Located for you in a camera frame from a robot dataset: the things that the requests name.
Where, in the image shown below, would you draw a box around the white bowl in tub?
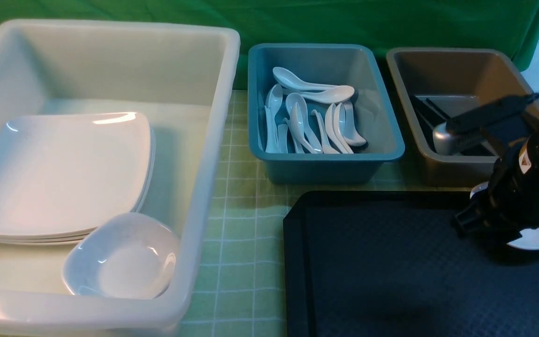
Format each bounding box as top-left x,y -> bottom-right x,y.
62,212 -> 180,300

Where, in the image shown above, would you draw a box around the large white plastic tub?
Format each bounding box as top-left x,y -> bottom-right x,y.
0,20 -> 240,337

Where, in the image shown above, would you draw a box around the brown plastic bin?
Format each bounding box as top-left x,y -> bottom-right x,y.
386,47 -> 532,188

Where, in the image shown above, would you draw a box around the black serving tray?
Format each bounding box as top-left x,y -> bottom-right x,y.
283,190 -> 539,337

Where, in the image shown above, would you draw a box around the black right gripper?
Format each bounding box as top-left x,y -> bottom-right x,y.
455,136 -> 539,244

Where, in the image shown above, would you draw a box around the white spoon centre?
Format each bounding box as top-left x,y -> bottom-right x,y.
286,92 -> 323,154

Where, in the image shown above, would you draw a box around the white spoon left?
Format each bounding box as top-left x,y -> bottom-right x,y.
264,84 -> 283,153

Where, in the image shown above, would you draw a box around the white spoon right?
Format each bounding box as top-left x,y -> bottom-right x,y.
342,101 -> 367,147

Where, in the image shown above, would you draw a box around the teal plastic bin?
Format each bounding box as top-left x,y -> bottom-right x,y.
248,43 -> 406,185

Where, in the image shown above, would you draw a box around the black chopsticks in bin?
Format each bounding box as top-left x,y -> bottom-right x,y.
410,95 -> 495,157

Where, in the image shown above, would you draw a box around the bottom white square plate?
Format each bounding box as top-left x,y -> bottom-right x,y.
0,150 -> 156,246

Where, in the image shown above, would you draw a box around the white spoon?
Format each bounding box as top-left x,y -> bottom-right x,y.
286,92 -> 323,154
272,67 -> 337,91
282,85 -> 355,105
342,101 -> 367,147
264,84 -> 283,153

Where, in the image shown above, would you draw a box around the white spoon top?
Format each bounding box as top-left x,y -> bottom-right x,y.
272,67 -> 337,91

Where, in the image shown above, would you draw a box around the green backdrop cloth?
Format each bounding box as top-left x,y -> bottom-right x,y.
0,0 -> 539,89

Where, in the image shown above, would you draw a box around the middle white square plate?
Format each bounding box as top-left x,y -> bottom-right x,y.
0,140 -> 155,243

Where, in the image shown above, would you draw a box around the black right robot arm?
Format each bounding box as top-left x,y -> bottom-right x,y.
445,94 -> 539,243

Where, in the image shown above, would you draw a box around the large white rice plate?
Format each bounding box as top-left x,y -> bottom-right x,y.
0,112 -> 155,241

